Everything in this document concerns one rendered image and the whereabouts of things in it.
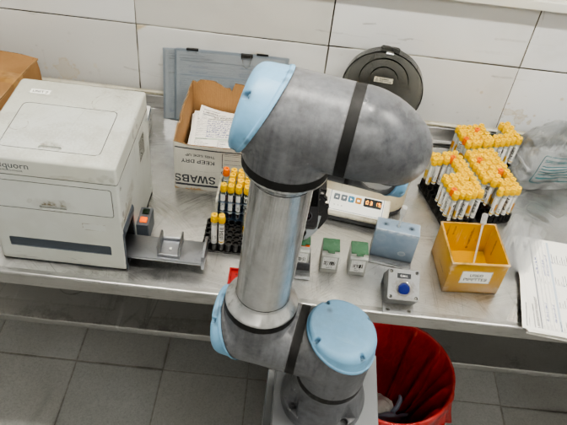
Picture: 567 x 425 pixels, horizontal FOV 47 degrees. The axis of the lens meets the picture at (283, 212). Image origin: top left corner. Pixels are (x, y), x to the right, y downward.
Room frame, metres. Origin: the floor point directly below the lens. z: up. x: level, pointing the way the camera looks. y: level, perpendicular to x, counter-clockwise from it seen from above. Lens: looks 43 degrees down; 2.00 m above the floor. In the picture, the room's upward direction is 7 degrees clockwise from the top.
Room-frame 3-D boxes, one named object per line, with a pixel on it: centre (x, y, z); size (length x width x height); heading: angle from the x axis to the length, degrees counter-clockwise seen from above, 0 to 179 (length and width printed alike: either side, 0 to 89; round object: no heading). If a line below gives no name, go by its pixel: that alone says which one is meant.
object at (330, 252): (1.03, -0.12, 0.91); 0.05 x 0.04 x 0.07; 1
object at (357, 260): (1.03, -0.18, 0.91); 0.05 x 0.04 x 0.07; 1
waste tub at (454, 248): (1.06, -0.44, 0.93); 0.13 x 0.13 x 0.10; 6
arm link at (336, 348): (0.63, -0.11, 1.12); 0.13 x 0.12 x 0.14; 81
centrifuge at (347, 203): (1.32, -0.19, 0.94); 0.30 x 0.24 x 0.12; 172
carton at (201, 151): (1.37, 0.17, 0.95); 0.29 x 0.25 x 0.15; 1
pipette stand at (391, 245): (1.08, -0.27, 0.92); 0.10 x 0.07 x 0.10; 83
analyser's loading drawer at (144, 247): (0.98, 0.26, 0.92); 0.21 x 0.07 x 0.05; 91
